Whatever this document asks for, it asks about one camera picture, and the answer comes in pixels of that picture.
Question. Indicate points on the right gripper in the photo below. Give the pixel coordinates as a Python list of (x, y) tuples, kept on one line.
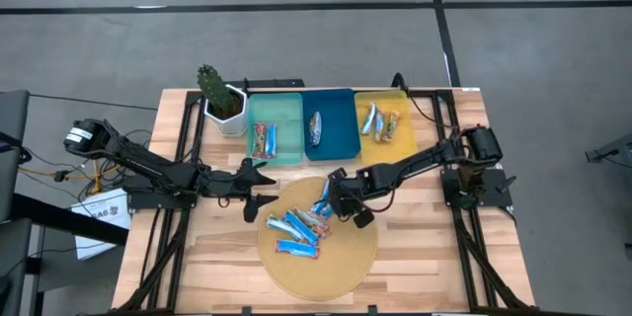
[(353, 190)]

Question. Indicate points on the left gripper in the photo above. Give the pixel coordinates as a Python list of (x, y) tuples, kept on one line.
[(229, 182)]

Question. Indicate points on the blue orange-tipped granola bar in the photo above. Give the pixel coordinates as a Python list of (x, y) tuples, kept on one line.
[(324, 193), (325, 211)]

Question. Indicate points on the red green Chewy bar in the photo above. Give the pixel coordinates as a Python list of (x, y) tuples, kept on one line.
[(258, 140), (316, 224)]

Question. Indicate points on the silver blue granola bar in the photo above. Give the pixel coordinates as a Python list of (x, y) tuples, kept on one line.
[(280, 224), (315, 128)]

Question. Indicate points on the blue granola bar red ends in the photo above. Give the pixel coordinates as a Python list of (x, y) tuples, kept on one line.
[(270, 140), (297, 248), (301, 227)]

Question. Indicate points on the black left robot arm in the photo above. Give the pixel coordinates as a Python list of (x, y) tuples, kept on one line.
[(143, 163)]

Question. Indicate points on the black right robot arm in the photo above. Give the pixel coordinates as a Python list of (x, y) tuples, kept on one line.
[(419, 160)]

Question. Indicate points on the round wooden plate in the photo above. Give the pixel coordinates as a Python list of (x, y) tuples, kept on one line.
[(336, 271)]

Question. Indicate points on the white hexagonal plant pot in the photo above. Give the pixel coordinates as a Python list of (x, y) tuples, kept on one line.
[(232, 126)]

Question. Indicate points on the yellow translucent plastic bin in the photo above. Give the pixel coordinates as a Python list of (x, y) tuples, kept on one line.
[(395, 150)]

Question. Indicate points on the dark blue plastic bin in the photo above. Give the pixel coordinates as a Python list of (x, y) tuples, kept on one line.
[(340, 128)]

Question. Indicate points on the teal translucent plastic bin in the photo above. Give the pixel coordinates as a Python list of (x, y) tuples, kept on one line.
[(286, 108)]

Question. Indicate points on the black power strip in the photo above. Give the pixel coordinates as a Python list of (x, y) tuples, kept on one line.
[(274, 83)]

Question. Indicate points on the white printed paper sheet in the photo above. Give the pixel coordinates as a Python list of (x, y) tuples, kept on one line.
[(99, 237)]

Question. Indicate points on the black beam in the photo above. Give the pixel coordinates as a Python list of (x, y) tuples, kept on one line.
[(59, 217)]

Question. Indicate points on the grey tripod stand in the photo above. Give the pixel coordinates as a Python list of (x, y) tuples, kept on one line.
[(612, 150)]

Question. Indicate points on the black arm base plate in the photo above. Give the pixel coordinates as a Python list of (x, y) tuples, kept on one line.
[(498, 197), (148, 202)]

